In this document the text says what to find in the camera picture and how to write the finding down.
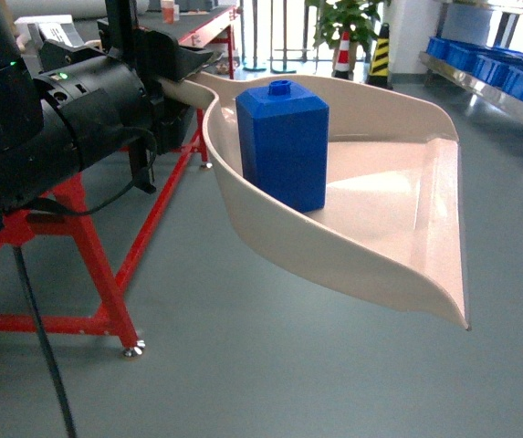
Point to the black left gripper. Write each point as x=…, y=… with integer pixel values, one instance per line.
x=161, y=123

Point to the blue plastic block part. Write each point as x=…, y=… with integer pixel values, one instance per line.
x=283, y=131

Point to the beige plastic dustpan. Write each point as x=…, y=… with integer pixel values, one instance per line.
x=389, y=232

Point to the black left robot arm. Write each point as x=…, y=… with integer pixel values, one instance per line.
x=84, y=106

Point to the blue bins on distant shelf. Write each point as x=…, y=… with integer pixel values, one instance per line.
x=498, y=67

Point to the stainless steel roller shelf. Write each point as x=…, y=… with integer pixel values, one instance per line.
x=511, y=11

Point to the orange bottle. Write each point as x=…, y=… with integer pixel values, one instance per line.
x=170, y=11

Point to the green potted plant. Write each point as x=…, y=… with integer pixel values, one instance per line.
x=357, y=17

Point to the red white traffic cone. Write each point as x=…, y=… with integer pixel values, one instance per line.
x=342, y=64

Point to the black yellow traffic bollard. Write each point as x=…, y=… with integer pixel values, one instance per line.
x=378, y=75

